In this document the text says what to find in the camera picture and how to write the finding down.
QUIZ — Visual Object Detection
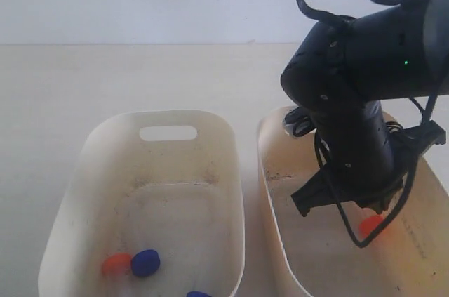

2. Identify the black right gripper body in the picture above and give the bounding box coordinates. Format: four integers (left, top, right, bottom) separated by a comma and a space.
311, 167, 402, 213

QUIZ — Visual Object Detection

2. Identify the cream plastic bin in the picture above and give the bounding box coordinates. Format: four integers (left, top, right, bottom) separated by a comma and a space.
257, 107, 448, 296
38, 110, 245, 296

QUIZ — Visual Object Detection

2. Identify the blue cap bottle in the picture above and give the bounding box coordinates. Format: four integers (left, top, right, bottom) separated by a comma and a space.
130, 249, 161, 278
186, 291, 211, 297

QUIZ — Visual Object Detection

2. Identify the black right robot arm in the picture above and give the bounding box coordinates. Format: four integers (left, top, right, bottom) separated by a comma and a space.
281, 0, 448, 216

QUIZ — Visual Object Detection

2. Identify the black camera cable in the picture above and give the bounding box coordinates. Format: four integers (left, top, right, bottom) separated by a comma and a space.
286, 95, 446, 249

